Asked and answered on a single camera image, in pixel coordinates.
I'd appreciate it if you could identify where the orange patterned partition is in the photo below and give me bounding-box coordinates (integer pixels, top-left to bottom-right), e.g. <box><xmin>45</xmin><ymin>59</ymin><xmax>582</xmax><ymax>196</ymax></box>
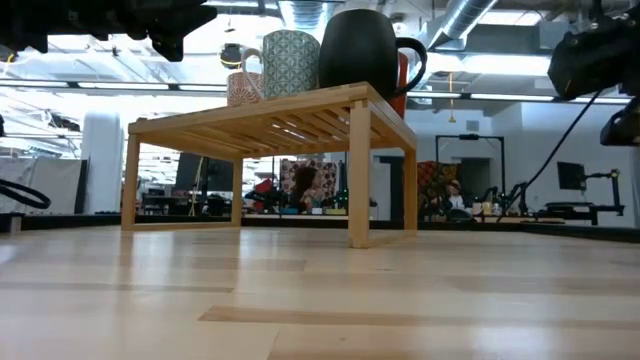
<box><xmin>416</xmin><ymin>160</ymin><xmax>460</xmax><ymax>220</ymax></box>

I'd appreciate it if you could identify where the white column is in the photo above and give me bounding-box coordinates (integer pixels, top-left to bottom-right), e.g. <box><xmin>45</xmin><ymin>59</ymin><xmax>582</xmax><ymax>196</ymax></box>
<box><xmin>81</xmin><ymin>111</ymin><xmax>125</xmax><ymax>216</ymax></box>

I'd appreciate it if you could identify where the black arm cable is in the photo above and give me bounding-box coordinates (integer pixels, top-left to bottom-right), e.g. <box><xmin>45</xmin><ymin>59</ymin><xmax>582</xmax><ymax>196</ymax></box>
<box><xmin>0</xmin><ymin>178</ymin><xmax>52</xmax><ymax>211</ymax></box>
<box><xmin>501</xmin><ymin>88</ymin><xmax>605</xmax><ymax>219</ymax></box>

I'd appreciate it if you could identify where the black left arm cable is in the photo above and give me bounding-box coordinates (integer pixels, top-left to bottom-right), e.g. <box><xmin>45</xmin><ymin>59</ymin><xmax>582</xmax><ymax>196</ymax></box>
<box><xmin>0</xmin><ymin>178</ymin><xmax>52</xmax><ymax>211</ymax></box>

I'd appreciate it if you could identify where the red patterned white mug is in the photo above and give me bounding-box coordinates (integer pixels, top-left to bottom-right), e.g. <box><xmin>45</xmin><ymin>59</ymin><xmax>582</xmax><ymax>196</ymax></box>
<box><xmin>226</xmin><ymin>71</ymin><xmax>265</xmax><ymax>108</ymax></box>

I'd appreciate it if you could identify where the grey partition panel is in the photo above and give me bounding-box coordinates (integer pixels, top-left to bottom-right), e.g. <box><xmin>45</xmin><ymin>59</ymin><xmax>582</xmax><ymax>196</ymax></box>
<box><xmin>0</xmin><ymin>156</ymin><xmax>89</xmax><ymax>216</ymax></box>

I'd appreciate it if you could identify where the red black background machine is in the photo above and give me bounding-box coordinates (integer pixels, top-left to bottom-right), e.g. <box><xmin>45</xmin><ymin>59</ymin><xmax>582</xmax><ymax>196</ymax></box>
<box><xmin>243</xmin><ymin>178</ymin><xmax>276</xmax><ymax>215</ymax></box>

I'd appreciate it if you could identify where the wooden slatted rack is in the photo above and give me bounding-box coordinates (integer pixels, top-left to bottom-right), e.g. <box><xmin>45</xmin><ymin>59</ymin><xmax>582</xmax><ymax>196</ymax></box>
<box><xmin>120</xmin><ymin>81</ymin><xmax>419</xmax><ymax>250</ymax></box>

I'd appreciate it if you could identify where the yellow hanging pendant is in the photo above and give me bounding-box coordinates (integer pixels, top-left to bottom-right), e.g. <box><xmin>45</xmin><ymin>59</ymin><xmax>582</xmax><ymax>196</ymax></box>
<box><xmin>446</xmin><ymin>71</ymin><xmax>458</xmax><ymax>124</ymax></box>

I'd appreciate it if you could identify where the terracotta cup white inside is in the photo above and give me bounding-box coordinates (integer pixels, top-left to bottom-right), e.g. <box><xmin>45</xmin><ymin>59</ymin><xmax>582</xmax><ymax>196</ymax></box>
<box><xmin>388</xmin><ymin>49</ymin><xmax>411</xmax><ymax>120</ymax></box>

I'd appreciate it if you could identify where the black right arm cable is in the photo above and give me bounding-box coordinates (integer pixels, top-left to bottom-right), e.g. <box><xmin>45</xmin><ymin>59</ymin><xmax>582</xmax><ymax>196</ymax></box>
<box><xmin>501</xmin><ymin>88</ymin><xmax>605</xmax><ymax>219</ymax></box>

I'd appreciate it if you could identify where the silver ceiling duct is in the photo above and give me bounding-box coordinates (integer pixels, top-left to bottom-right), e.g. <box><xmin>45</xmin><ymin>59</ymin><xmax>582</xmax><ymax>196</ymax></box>
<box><xmin>417</xmin><ymin>0</ymin><xmax>499</xmax><ymax>51</ymax></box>

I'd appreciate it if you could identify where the green patterned white mug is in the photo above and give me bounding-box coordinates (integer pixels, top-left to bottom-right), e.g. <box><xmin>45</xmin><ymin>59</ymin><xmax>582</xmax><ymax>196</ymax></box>
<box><xmin>241</xmin><ymin>28</ymin><xmax>322</xmax><ymax>101</ymax></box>

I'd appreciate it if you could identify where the ribbed ceiling duct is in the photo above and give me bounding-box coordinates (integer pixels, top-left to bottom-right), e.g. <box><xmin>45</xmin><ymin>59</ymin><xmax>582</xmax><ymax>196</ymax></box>
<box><xmin>279</xmin><ymin>0</ymin><xmax>329</xmax><ymax>34</ymax></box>

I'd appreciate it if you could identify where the black mug red inside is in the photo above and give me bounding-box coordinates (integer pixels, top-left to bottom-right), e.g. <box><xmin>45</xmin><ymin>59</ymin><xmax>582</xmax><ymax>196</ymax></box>
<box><xmin>317</xmin><ymin>8</ymin><xmax>429</xmax><ymax>100</ymax></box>

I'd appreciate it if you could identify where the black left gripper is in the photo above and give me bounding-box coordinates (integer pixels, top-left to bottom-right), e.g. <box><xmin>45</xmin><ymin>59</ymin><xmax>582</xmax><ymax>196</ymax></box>
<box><xmin>74</xmin><ymin>0</ymin><xmax>219</xmax><ymax>63</ymax></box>

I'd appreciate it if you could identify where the black dome ceiling camera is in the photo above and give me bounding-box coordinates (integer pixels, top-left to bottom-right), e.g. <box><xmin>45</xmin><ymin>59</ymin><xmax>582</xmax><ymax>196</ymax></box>
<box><xmin>218</xmin><ymin>42</ymin><xmax>246</xmax><ymax>71</ymax></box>

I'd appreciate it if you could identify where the red floral partition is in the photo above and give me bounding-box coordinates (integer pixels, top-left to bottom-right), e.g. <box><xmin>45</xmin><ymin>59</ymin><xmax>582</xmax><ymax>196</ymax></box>
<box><xmin>278</xmin><ymin>158</ymin><xmax>340</xmax><ymax>214</ymax></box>

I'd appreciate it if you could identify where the long ceiling light strip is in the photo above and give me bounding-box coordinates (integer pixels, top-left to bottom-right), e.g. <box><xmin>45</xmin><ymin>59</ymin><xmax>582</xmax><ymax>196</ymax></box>
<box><xmin>0</xmin><ymin>78</ymin><xmax>229</xmax><ymax>93</ymax></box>
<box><xmin>405</xmin><ymin>90</ymin><xmax>634</xmax><ymax>106</ymax></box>

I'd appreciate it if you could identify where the black metal table frame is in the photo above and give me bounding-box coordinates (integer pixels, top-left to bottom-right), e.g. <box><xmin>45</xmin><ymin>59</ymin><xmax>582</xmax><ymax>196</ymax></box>
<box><xmin>0</xmin><ymin>212</ymin><xmax>640</xmax><ymax>245</ymax></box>

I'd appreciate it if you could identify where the black desk stand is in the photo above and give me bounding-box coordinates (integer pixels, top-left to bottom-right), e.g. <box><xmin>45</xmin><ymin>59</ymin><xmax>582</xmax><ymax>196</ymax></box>
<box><xmin>542</xmin><ymin>168</ymin><xmax>626</xmax><ymax>227</ymax></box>

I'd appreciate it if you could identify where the black rectangular frame stand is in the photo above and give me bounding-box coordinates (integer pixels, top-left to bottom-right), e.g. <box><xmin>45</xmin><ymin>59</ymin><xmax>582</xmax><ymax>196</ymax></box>
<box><xmin>433</xmin><ymin>133</ymin><xmax>506</xmax><ymax>219</ymax></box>

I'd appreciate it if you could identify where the person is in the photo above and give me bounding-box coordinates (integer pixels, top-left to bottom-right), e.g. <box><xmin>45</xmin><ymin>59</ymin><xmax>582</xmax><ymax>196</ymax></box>
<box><xmin>439</xmin><ymin>178</ymin><xmax>471</xmax><ymax>221</ymax></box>
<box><xmin>289</xmin><ymin>166</ymin><xmax>326</xmax><ymax>214</ymax></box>

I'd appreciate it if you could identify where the dark background screen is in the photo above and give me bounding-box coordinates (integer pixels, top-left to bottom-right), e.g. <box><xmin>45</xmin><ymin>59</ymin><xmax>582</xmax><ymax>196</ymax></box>
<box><xmin>173</xmin><ymin>152</ymin><xmax>236</xmax><ymax>195</ymax></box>

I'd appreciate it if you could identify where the black monitor on arm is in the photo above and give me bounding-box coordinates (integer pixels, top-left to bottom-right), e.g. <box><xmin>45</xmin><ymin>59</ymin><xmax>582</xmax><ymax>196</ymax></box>
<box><xmin>556</xmin><ymin>160</ymin><xmax>587</xmax><ymax>192</ymax></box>

